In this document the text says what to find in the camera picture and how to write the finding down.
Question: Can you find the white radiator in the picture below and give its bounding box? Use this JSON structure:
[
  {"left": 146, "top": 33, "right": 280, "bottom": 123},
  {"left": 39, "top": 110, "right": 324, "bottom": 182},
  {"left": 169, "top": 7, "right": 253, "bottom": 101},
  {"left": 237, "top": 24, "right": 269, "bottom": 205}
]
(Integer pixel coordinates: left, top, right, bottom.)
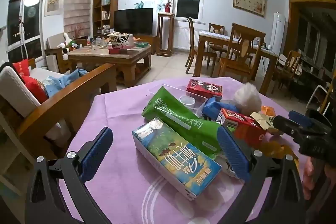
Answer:
[{"left": 173, "top": 27, "right": 204, "bottom": 50}]

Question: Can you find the red cartoon milk carton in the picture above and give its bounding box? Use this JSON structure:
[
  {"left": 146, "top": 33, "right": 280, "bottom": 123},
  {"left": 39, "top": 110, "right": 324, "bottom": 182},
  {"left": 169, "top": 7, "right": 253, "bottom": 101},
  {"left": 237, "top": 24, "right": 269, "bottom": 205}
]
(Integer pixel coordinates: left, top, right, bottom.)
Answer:
[
  {"left": 220, "top": 108, "right": 267, "bottom": 147},
  {"left": 186, "top": 79, "right": 223, "bottom": 98}
]

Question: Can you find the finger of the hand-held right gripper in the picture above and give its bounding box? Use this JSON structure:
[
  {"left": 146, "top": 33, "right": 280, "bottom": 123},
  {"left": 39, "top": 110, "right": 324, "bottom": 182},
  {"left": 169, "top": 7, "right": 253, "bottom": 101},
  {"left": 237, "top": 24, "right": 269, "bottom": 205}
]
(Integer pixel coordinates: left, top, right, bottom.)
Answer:
[
  {"left": 288, "top": 110, "right": 314, "bottom": 128},
  {"left": 273, "top": 115, "right": 303, "bottom": 138}
]

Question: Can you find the clear plastic container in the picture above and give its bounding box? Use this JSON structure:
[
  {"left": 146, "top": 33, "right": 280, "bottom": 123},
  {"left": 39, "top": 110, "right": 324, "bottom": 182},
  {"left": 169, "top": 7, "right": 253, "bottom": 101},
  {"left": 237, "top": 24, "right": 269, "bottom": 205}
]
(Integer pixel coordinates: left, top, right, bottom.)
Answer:
[{"left": 148, "top": 84, "right": 208, "bottom": 119}]

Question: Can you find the plush toy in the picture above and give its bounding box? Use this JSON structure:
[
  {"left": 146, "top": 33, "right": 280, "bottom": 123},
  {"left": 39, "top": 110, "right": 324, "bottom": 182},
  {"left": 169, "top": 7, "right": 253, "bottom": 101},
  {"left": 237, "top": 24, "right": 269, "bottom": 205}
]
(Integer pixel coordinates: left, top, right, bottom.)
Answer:
[{"left": 58, "top": 40, "right": 79, "bottom": 53}]

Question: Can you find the wooden plant stand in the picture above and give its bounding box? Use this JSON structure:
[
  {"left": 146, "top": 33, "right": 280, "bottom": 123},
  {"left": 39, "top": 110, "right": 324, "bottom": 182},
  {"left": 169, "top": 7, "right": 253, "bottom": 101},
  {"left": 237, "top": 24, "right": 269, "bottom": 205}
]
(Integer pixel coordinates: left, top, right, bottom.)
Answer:
[{"left": 157, "top": 12, "right": 175, "bottom": 57}]

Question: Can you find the blue milk carton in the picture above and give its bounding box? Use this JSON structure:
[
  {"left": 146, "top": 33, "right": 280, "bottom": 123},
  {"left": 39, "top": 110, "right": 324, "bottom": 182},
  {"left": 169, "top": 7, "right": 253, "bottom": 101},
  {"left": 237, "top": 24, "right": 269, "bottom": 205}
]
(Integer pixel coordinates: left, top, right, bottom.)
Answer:
[{"left": 131, "top": 118, "right": 222, "bottom": 200}]

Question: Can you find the red tissue box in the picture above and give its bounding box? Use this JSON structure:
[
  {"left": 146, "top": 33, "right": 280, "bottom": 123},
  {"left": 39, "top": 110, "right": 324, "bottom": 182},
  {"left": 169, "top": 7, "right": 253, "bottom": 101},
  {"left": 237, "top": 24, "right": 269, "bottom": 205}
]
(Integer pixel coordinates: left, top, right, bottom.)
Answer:
[{"left": 108, "top": 47, "right": 135, "bottom": 54}]

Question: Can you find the orange snack wrapper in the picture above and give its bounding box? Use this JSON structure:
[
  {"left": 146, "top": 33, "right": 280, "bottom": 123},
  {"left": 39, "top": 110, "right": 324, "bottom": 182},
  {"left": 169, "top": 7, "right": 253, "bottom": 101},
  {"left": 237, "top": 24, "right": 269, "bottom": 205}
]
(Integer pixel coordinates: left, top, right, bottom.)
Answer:
[
  {"left": 250, "top": 105, "right": 279, "bottom": 134},
  {"left": 259, "top": 139, "right": 300, "bottom": 165}
]

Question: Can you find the wooden sofa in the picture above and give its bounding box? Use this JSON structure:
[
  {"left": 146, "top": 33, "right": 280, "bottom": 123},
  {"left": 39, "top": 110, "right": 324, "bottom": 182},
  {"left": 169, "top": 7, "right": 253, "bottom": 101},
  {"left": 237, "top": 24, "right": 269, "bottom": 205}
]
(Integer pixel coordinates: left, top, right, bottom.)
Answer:
[{"left": 0, "top": 57, "right": 118, "bottom": 161}]

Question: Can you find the wooden television stand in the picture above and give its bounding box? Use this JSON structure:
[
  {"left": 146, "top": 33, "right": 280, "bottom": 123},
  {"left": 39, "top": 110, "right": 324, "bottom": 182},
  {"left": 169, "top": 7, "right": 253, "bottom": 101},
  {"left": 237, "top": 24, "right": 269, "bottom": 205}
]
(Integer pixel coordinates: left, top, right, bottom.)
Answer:
[{"left": 131, "top": 34, "right": 158, "bottom": 54}]

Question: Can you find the white chair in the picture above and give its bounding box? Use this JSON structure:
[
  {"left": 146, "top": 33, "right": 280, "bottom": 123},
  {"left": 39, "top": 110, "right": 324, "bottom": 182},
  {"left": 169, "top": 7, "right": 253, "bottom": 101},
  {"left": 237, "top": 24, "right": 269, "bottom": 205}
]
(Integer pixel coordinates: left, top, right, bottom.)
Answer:
[{"left": 306, "top": 85, "right": 331, "bottom": 112}]

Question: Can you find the wooden door frame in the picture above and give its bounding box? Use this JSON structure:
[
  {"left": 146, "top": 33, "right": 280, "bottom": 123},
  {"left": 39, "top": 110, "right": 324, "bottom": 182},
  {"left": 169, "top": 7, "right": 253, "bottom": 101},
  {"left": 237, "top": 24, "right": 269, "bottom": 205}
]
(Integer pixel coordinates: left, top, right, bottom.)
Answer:
[{"left": 282, "top": 0, "right": 336, "bottom": 56}]

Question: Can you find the black television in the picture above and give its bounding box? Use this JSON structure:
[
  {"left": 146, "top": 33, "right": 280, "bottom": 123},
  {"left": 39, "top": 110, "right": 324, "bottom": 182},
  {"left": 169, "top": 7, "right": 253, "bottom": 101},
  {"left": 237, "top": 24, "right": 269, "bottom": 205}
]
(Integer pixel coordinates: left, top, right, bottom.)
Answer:
[{"left": 114, "top": 8, "right": 154, "bottom": 35}]

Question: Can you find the green snack bag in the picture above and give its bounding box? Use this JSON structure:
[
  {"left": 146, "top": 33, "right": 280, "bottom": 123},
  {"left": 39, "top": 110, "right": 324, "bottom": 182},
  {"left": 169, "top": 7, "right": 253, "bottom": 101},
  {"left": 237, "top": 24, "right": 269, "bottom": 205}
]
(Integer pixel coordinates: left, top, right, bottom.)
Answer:
[{"left": 142, "top": 86, "right": 224, "bottom": 160}]

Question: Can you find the balcony window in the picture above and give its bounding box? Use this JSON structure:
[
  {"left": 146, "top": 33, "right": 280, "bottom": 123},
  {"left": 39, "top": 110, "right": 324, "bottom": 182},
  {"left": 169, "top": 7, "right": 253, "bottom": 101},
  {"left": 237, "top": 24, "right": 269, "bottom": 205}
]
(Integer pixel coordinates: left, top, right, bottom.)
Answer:
[{"left": 7, "top": 0, "right": 46, "bottom": 62}]

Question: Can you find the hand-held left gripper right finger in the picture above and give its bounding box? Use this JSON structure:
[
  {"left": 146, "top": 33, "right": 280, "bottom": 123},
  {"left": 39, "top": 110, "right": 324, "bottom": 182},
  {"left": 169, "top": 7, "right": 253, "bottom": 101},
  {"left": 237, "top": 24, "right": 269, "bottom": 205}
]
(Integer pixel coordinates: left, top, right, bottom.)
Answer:
[{"left": 217, "top": 125, "right": 309, "bottom": 224}]

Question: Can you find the wooden bookshelf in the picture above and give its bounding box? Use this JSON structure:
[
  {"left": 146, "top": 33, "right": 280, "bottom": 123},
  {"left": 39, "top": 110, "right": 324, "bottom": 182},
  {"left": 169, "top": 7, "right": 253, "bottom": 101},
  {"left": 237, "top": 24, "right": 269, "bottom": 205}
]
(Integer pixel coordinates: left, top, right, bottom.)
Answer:
[{"left": 92, "top": 0, "right": 119, "bottom": 36}]

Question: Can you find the sunflower wall picture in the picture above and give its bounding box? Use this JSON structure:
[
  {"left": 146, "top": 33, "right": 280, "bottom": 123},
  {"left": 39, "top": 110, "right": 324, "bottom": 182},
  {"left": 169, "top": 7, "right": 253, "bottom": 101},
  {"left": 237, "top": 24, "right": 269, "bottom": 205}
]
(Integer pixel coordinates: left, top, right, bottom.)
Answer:
[{"left": 44, "top": 0, "right": 64, "bottom": 17}]

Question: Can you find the small clear plastic cup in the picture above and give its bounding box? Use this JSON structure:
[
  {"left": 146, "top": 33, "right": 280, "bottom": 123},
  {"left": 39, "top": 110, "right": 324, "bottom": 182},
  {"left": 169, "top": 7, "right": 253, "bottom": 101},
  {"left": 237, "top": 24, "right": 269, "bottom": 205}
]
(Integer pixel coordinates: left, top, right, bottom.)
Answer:
[{"left": 179, "top": 95, "right": 196, "bottom": 109}]

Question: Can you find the large red cushion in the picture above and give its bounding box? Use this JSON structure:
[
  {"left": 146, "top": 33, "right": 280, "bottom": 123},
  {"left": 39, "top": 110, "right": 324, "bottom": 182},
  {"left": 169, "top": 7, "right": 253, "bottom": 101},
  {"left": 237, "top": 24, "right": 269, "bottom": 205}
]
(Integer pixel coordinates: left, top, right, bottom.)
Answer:
[{"left": 21, "top": 74, "right": 49, "bottom": 104}]

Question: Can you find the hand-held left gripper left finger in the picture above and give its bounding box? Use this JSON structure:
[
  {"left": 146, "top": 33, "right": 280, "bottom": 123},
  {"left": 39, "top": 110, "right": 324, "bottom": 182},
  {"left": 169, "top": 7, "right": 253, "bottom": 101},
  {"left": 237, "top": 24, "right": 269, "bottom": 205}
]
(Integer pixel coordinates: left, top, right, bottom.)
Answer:
[{"left": 25, "top": 126, "right": 114, "bottom": 224}]

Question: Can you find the small red cushion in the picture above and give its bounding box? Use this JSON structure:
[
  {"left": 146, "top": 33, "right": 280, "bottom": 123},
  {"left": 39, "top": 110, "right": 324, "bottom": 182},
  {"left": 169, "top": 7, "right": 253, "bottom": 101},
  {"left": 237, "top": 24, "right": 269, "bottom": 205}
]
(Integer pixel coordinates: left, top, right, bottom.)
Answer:
[{"left": 12, "top": 59, "right": 30, "bottom": 77}]

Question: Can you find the white tissue ball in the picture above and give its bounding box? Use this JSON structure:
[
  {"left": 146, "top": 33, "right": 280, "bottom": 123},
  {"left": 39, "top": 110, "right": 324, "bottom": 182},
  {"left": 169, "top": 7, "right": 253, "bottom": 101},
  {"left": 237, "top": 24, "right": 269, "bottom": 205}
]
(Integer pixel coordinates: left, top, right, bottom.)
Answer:
[{"left": 234, "top": 82, "right": 262, "bottom": 114}]

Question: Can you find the wooden dining chair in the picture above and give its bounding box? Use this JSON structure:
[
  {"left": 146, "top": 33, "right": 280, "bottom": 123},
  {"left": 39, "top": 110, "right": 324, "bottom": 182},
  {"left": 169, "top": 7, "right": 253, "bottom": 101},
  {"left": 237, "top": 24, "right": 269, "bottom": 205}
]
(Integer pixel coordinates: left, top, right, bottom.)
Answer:
[
  {"left": 185, "top": 17, "right": 218, "bottom": 74},
  {"left": 218, "top": 23, "right": 266, "bottom": 82},
  {"left": 208, "top": 23, "right": 225, "bottom": 33},
  {"left": 272, "top": 50, "right": 302, "bottom": 97}
]

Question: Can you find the crumpled blue plastic bag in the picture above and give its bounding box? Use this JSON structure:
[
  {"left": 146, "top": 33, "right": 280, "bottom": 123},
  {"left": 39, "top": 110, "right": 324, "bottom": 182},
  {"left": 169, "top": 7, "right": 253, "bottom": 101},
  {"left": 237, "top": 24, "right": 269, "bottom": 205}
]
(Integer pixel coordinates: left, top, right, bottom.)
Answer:
[{"left": 202, "top": 97, "right": 240, "bottom": 121}]

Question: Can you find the wooden coffee table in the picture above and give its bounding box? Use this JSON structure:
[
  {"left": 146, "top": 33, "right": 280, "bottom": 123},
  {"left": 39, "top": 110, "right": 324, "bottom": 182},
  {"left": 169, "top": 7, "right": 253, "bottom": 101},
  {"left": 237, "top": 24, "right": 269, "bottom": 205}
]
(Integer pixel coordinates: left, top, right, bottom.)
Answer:
[{"left": 67, "top": 43, "right": 152, "bottom": 88}]

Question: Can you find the pink roller blind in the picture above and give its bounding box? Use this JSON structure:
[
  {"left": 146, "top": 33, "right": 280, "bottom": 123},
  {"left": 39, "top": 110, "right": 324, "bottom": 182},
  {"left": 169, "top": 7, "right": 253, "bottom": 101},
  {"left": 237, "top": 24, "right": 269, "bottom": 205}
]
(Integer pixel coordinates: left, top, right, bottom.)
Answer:
[{"left": 63, "top": 0, "right": 93, "bottom": 34}]

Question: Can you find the white standing air conditioner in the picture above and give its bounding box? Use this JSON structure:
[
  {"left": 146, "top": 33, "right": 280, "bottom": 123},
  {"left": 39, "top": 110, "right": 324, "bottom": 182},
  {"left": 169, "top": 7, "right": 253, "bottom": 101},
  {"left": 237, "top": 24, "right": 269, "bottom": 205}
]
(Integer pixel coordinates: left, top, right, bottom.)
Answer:
[{"left": 270, "top": 12, "right": 286, "bottom": 52}]

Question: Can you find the framed floral picture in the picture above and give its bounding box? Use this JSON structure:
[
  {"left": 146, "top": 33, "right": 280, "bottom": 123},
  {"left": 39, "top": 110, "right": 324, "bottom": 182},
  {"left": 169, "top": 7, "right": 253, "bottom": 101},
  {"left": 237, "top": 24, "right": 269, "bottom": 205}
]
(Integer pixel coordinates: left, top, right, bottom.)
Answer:
[{"left": 233, "top": 0, "right": 266, "bottom": 17}]

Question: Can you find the person's right hand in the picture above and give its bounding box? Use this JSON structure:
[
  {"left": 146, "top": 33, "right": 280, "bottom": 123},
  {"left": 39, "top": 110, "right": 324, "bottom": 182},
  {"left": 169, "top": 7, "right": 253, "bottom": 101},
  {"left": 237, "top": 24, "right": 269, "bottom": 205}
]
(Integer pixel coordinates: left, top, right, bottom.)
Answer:
[{"left": 302, "top": 156, "right": 320, "bottom": 201}]

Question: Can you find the wooden dining table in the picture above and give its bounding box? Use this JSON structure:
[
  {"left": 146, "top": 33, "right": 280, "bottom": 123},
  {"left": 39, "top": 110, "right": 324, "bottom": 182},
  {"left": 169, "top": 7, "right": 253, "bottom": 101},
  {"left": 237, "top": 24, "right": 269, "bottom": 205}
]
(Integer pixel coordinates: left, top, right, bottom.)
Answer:
[{"left": 193, "top": 30, "right": 279, "bottom": 96}]

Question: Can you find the blue cloth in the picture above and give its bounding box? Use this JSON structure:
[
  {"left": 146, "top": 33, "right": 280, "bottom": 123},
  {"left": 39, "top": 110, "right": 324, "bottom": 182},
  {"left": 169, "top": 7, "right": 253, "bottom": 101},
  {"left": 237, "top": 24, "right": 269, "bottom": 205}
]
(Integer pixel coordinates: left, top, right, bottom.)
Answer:
[{"left": 42, "top": 69, "right": 89, "bottom": 97}]

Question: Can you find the wooden armchair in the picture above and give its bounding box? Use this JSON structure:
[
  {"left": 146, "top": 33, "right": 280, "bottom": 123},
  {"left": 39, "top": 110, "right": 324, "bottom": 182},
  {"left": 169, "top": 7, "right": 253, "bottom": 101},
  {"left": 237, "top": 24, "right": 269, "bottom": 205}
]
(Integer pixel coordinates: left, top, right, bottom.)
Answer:
[{"left": 45, "top": 33, "right": 88, "bottom": 74}]

